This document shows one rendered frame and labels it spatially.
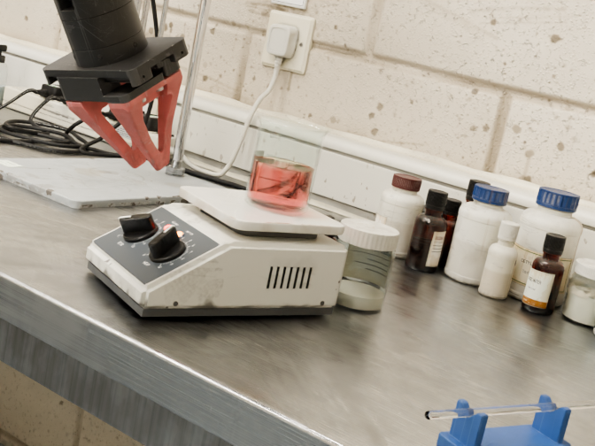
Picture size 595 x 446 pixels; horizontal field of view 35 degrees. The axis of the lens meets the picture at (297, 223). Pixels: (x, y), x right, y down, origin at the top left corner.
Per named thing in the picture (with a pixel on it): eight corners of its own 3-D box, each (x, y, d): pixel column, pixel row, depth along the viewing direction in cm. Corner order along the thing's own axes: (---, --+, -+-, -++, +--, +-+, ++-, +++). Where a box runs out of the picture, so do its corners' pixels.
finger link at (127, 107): (146, 144, 82) (112, 43, 78) (208, 149, 78) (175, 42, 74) (93, 182, 78) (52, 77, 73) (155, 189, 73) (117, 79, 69)
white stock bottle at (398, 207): (417, 256, 120) (435, 180, 118) (404, 262, 115) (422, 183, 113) (376, 243, 122) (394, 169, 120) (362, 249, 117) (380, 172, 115)
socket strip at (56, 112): (156, 160, 149) (160, 133, 148) (0, 105, 170) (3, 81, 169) (179, 160, 153) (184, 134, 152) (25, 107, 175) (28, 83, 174)
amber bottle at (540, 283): (536, 304, 108) (556, 231, 106) (559, 316, 105) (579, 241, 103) (513, 304, 106) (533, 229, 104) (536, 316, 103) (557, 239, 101)
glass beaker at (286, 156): (245, 214, 84) (264, 121, 82) (236, 198, 90) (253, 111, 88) (320, 226, 86) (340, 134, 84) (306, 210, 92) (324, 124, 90)
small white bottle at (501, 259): (493, 300, 106) (513, 226, 104) (471, 290, 109) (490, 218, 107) (512, 299, 108) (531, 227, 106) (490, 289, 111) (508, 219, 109)
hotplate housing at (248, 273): (139, 322, 76) (156, 227, 74) (81, 269, 87) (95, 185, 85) (355, 319, 89) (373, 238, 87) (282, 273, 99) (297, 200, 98)
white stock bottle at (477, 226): (498, 292, 111) (523, 197, 108) (445, 280, 111) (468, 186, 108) (491, 278, 117) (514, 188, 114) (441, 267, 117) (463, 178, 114)
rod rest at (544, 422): (465, 469, 62) (478, 419, 61) (433, 444, 65) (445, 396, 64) (569, 457, 67) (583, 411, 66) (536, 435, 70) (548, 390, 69)
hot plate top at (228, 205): (235, 231, 79) (237, 220, 79) (173, 193, 89) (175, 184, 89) (348, 236, 86) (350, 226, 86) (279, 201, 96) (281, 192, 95)
